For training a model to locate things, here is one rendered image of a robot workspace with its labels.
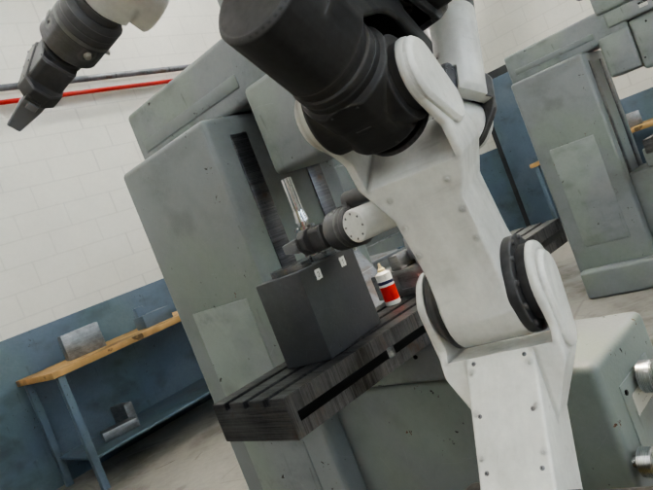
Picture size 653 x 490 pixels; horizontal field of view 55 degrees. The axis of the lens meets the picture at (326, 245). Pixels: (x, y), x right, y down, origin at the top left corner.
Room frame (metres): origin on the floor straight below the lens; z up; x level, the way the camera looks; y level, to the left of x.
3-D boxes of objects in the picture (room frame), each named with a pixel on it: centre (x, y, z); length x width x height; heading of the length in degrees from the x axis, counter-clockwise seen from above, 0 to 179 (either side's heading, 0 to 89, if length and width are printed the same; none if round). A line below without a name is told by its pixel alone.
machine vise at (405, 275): (1.63, -0.25, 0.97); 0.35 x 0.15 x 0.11; 42
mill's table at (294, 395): (1.61, -0.19, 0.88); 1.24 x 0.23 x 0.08; 135
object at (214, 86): (2.00, 0.13, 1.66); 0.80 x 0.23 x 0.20; 45
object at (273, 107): (1.79, -0.09, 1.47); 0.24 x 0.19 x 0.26; 135
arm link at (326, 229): (1.33, -0.03, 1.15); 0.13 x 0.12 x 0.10; 127
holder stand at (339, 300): (1.37, 0.06, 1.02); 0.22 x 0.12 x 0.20; 145
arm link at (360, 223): (1.24, -0.09, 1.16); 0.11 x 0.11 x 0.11; 37
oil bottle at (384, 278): (1.59, -0.11, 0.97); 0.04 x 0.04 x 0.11
